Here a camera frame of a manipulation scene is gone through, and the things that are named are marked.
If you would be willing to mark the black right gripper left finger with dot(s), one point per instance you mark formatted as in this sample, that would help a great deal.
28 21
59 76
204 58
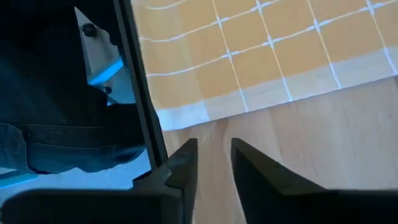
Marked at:
118 205

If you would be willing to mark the person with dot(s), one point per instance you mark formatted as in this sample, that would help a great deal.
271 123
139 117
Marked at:
56 124

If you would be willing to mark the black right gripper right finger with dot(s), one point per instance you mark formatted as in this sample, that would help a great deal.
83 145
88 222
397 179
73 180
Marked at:
295 199

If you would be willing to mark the grey metal mounting plate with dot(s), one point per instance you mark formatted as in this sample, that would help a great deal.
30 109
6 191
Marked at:
96 49

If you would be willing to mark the yellow checked towel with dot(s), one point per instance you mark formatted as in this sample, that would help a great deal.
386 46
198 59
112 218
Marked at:
264 53

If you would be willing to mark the black table frame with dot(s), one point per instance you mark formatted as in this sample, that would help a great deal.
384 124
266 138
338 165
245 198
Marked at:
140 87

